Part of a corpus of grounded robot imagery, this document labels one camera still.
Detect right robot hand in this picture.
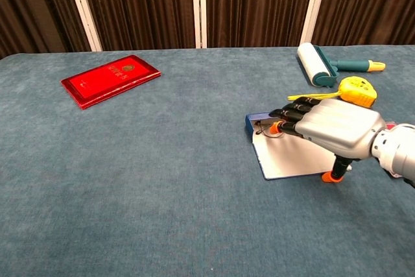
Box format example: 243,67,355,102
268,97,388,183

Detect blue glasses case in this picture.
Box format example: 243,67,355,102
244,111,353,181

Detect wire-frame eyeglasses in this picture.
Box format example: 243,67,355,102
254,120,276,138

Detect yellow tape measure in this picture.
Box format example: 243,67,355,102
287,76,378,108

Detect teal lint roller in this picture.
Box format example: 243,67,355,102
297,42,387,88

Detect blue felt table cover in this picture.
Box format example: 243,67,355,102
0,45,415,277

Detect red certificate book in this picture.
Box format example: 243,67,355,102
60,54,162,110

